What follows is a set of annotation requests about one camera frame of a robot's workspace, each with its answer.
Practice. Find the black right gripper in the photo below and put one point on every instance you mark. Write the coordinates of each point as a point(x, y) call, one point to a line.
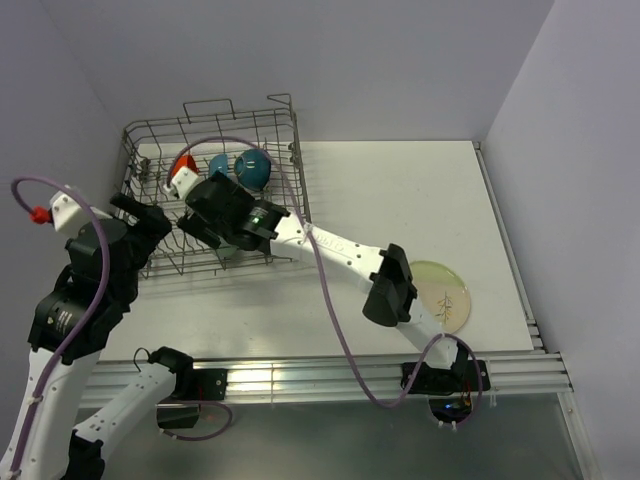
point(192, 223)

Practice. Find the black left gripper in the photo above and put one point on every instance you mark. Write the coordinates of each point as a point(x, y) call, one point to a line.
point(153, 225)

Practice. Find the green cup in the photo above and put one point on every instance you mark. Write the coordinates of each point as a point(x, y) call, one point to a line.
point(227, 257)

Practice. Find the orange bowl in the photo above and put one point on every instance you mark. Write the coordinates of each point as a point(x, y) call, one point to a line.
point(185, 161)

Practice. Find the light blue bowl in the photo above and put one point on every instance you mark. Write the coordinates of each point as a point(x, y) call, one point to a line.
point(219, 163)

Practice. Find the dark blue bowl beige inside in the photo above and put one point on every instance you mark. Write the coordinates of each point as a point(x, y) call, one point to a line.
point(253, 169)

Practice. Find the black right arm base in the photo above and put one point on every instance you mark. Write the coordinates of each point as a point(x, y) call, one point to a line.
point(464, 376)

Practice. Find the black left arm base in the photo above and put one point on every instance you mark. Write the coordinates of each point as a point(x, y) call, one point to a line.
point(195, 410)

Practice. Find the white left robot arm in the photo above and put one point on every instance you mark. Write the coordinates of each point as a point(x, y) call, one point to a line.
point(70, 329)

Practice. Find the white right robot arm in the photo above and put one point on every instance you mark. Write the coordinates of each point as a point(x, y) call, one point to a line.
point(220, 210)

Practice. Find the beige round plate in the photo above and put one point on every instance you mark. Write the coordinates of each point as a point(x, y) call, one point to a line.
point(443, 293)

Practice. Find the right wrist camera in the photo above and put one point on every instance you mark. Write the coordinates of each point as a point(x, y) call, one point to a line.
point(182, 183)

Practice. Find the grey wire dish rack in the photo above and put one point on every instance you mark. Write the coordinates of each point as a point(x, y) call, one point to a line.
point(148, 148)

